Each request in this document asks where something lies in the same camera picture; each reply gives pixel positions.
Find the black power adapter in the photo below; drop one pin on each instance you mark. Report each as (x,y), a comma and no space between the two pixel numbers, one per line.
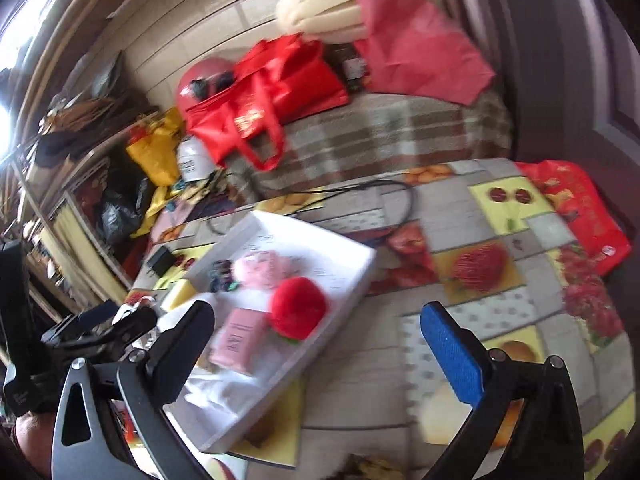
(161,261)

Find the yellow plastic bag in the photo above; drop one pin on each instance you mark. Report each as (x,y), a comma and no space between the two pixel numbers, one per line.
(153,143)

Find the red helmet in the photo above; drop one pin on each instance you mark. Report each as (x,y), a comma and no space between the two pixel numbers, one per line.
(202,80)

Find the dark purple scrunchie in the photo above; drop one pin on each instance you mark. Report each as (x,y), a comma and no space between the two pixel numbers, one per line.
(221,277)

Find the pink tissue pack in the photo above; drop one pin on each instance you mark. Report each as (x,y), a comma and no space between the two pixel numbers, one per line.
(236,342)

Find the fruit pattern tablecloth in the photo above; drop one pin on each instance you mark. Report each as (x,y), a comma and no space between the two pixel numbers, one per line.
(480,238)

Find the red tote bag with handles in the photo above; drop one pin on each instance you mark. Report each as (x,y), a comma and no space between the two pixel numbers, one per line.
(277,82)

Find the white helmet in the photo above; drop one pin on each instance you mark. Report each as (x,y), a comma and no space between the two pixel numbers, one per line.
(193,159)

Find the pink fluffy plush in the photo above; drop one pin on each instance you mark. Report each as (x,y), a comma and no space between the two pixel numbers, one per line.
(261,270)

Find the cream foam roll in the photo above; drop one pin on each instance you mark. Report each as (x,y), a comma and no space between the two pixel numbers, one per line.
(331,21)

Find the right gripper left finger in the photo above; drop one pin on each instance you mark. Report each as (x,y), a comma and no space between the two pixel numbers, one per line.
(88,442)

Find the red plush apple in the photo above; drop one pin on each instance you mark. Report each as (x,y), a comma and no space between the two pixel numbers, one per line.
(296,307)

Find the person's hand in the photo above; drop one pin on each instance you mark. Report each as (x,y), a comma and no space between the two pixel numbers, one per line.
(34,436)

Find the white foam tray box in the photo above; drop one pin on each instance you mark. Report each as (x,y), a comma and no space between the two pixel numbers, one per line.
(340,267)

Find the red gift bag on chair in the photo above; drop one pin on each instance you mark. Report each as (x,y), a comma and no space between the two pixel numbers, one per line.
(576,199)

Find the dull red nonwoven bag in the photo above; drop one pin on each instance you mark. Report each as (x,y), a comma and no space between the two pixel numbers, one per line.
(413,48)

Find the white towel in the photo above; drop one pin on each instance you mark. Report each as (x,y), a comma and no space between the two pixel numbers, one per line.
(214,395)

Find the black plastic bag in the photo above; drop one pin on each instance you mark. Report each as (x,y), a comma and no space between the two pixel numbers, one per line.
(121,209)

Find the metal shelf rack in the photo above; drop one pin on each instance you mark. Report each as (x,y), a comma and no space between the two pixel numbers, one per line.
(84,258)

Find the plaid blanket covered furniture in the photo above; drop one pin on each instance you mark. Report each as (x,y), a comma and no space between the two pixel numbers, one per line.
(375,134)

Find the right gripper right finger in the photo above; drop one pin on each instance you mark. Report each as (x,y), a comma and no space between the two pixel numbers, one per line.
(546,442)

